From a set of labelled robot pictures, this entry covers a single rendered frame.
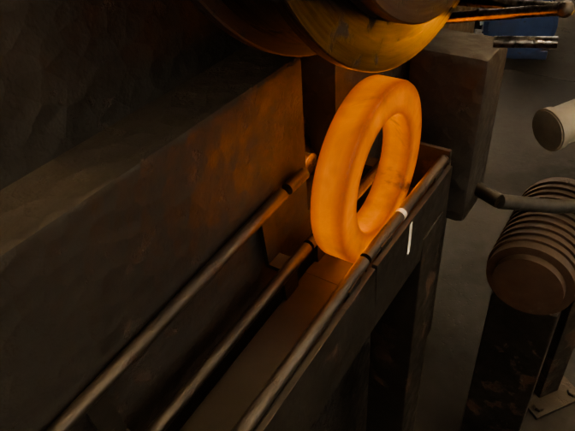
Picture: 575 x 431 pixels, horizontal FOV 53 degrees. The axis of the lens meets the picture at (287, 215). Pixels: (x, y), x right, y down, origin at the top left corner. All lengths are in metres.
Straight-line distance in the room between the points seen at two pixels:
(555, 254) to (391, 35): 0.51
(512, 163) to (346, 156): 1.58
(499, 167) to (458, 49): 1.31
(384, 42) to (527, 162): 1.66
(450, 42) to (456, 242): 1.00
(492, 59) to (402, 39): 0.27
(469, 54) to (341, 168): 0.28
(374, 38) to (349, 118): 0.11
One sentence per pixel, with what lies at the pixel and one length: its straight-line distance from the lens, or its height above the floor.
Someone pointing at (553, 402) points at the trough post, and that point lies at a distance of 1.36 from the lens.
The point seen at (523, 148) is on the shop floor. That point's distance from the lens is 2.13.
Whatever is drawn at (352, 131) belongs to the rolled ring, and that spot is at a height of 0.82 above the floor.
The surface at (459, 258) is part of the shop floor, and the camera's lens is 1.62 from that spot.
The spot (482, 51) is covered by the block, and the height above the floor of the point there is 0.80.
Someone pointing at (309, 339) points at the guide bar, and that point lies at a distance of 0.47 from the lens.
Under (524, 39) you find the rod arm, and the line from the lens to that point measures 0.55.
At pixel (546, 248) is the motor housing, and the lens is 0.86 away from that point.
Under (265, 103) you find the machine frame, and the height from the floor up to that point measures 0.85.
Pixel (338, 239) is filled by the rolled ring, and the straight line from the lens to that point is 0.51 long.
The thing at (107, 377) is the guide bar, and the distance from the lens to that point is 0.43.
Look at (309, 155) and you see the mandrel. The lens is 0.60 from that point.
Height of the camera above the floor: 1.07
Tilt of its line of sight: 38 degrees down
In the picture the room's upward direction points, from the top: 4 degrees counter-clockwise
